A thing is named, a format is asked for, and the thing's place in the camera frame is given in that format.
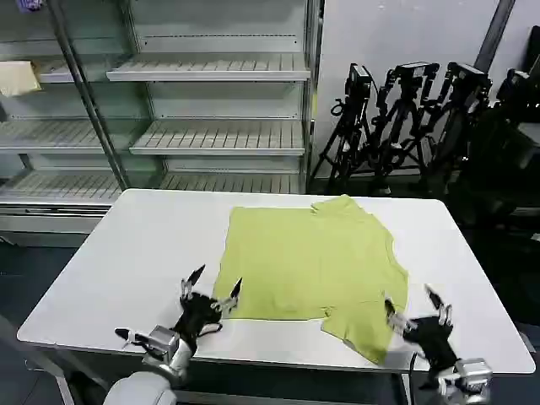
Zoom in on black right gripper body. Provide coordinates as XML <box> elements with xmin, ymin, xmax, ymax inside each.
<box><xmin>402</xmin><ymin>316</ymin><xmax>460</xmax><ymax>373</ymax></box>

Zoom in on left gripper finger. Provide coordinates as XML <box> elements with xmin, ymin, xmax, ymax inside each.
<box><xmin>210</xmin><ymin>277</ymin><xmax>245</xmax><ymax>314</ymax></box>
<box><xmin>180</xmin><ymin>264</ymin><xmax>207</xmax><ymax>300</ymax></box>

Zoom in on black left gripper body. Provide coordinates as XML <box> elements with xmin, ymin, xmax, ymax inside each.
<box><xmin>170</xmin><ymin>292</ymin><xmax>225</xmax><ymax>352</ymax></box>

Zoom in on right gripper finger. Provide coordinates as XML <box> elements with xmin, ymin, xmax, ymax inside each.
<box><xmin>383</xmin><ymin>297</ymin><xmax>408</xmax><ymax>335</ymax></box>
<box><xmin>424</xmin><ymin>283</ymin><xmax>455</xmax><ymax>327</ymax></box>

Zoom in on yellow-green t-shirt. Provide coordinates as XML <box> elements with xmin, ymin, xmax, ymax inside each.
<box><xmin>210</xmin><ymin>193</ymin><xmax>411</xmax><ymax>366</ymax></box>

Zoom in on grey metal shelf unit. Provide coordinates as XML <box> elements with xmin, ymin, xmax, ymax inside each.
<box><xmin>0</xmin><ymin>0</ymin><xmax>130</xmax><ymax>250</ymax></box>
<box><xmin>105</xmin><ymin>0</ymin><xmax>327</xmax><ymax>196</ymax></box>

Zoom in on black equipment stack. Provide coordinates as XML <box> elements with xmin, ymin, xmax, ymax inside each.
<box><xmin>463</xmin><ymin>67</ymin><xmax>540</xmax><ymax>241</ymax></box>

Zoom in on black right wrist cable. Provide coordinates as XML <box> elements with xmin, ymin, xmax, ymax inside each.
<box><xmin>406</xmin><ymin>350</ymin><xmax>428</xmax><ymax>405</ymax></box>

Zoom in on black tripod with camera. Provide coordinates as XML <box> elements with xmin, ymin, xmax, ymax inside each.
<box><xmin>370</xmin><ymin>61</ymin><xmax>442</xmax><ymax>197</ymax></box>
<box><xmin>310</xmin><ymin>62</ymin><xmax>383</xmax><ymax>196</ymax></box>
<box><xmin>436</xmin><ymin>61</ymin><xmax>494</xmax><ymax>199</ymax></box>

